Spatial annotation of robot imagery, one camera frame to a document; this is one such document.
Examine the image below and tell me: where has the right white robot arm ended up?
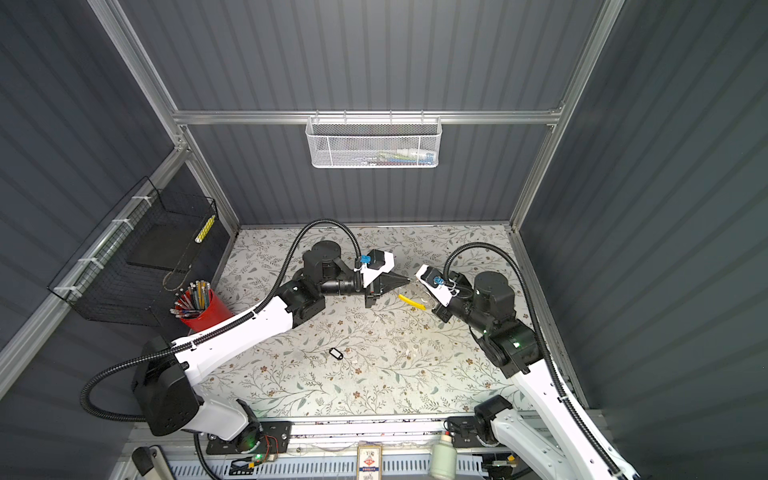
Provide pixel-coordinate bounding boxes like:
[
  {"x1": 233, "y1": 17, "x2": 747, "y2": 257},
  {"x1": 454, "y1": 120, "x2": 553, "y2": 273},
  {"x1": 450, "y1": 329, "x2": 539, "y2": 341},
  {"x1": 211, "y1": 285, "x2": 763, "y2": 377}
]
[{"x1": 416, "y1": 265, "x2": 639, "y2": 479}]

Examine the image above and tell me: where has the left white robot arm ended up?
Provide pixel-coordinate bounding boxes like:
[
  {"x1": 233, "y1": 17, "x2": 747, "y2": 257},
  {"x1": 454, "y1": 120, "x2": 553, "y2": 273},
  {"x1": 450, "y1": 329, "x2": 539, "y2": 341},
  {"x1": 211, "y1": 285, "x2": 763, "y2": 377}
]
[{"x1": 132, "y1": 240, "x2": 409, "y2": 449}]

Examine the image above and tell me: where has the black key tag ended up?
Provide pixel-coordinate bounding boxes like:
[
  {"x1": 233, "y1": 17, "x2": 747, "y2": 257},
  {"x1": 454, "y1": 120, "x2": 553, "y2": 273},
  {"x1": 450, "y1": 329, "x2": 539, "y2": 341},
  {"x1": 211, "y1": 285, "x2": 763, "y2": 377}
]
[{"x1": 329, "y1": 348, "x2": 344, "y2": 361}]

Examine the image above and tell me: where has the pale green bottle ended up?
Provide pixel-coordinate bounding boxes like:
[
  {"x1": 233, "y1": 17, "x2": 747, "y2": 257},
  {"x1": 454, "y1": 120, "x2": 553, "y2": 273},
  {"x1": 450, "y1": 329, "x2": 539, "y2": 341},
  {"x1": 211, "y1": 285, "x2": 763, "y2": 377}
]
[{"x1": 429, "y1": 431, "x2": 457, "y2": 480}]

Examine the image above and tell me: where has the small card box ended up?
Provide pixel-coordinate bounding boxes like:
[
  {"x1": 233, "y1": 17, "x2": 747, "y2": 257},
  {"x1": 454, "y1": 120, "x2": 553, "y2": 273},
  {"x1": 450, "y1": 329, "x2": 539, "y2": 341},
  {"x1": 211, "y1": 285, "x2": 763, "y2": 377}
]
[{"x1": 356, "y1": 443, "x2": 382, "y2": 480}]

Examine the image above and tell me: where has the red pencil cup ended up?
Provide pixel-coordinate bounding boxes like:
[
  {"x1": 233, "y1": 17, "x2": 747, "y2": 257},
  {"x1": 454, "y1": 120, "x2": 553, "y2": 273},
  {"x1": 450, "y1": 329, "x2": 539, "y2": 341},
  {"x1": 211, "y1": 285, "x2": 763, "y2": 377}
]
[{"x1": 169, "y1": 280, "x2": 233, "y2": 332}]

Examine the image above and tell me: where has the yellow marker in basket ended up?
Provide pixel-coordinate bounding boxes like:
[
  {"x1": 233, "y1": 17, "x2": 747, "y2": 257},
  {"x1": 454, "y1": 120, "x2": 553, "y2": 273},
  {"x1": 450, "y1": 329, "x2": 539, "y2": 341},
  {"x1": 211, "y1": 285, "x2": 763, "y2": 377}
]
[{"x1": 194, "y1": 214, "x2": 217, "y2": 244}]

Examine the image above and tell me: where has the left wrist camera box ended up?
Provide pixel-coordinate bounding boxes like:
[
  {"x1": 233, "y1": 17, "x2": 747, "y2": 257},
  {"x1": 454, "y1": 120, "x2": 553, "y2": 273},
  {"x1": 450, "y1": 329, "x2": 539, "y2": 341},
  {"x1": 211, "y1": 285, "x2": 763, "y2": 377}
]
[{"x1": 359, "y1": 249, "x2": 395, "y2": 287}]

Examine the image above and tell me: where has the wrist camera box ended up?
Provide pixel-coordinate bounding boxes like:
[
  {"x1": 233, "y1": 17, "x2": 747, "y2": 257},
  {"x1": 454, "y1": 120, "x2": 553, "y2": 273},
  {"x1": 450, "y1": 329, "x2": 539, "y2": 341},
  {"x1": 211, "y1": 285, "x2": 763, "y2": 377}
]
[
  {"x1": 416, "y1": 264, "x2": 456, "y2": 307},
  {"x1": 359, "y1": 249, "x2": 395, "y2": 287}
]

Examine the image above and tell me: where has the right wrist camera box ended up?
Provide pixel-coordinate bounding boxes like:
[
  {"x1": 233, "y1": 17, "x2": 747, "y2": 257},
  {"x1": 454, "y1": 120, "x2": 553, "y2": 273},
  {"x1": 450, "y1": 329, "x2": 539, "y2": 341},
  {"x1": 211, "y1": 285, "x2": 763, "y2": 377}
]
[{"x1": 416, "y1": 264, "x2": 456, "y2": 307}]

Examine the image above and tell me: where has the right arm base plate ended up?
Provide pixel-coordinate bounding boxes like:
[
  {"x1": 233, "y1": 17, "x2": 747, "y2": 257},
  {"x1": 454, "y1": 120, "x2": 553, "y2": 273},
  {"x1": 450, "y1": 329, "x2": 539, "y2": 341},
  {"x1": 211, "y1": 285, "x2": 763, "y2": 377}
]
[{"x1": 443, "y1": 416, "x2": 499, "y2": 448}]

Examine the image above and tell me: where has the white mesh wall basket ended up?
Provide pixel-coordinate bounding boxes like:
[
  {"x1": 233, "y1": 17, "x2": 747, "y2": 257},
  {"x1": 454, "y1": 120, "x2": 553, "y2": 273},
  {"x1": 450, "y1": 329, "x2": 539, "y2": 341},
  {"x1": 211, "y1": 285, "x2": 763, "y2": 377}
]
[{"x1": 305, "y1": 117, "x2": 443, "y2": 169}]

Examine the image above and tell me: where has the slotted cable duct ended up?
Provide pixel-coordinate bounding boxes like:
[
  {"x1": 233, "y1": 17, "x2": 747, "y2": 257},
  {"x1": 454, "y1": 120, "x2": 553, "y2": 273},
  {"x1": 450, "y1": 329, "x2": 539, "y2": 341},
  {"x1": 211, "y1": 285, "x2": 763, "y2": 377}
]
[{"x1": 209, "y1": 453, "x2": 485, "y2": 480}]

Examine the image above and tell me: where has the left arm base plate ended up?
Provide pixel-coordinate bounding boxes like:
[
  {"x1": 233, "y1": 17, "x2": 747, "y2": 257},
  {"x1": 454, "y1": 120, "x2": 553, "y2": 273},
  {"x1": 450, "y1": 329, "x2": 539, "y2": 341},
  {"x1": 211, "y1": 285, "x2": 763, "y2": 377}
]
[{"x1": 205, "y1": 421, "x2": 293, "y2": 458}]

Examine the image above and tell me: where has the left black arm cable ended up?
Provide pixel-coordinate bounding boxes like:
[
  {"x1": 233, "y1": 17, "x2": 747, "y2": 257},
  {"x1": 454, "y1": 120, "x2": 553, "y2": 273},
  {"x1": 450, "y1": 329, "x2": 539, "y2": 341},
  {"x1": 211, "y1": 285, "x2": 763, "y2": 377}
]
[{"x1": 80, "y1": 218, "x2": 364, "y2": 424}]

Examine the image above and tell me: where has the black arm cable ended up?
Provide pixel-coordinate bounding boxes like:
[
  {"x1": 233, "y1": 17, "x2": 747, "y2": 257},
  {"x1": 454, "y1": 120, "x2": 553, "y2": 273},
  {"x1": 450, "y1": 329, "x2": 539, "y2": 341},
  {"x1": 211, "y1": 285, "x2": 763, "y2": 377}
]
[
  {"x1": 442, "y1": 241, "x2": 625, "y2": 480},
  {"x1": 80, "y1": 218, "x2": 364, "y2": 424}
]

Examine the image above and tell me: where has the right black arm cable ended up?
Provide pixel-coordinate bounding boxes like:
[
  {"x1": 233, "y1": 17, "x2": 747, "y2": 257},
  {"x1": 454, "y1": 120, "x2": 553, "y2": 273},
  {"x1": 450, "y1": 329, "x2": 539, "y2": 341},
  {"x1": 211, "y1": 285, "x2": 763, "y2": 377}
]
[{"x1": 442, "y1": 241, "x2": 625, "y2": 480}]

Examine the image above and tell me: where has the black wire wall basket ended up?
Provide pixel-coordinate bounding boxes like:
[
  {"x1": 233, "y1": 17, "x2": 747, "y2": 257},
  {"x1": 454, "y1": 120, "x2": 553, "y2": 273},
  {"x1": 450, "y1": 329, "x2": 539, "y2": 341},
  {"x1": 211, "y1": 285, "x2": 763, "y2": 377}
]
[{"x1": 48, "y1": 182, "x2": 221, "y2": 335}]

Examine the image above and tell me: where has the black handle tool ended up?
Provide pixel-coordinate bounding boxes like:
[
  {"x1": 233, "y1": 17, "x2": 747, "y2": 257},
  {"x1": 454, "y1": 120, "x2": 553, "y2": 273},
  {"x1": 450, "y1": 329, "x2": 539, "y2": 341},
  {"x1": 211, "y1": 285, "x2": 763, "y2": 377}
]
[{"x1": 131, "y1": 445, "x2": 175, "y2": 480}]

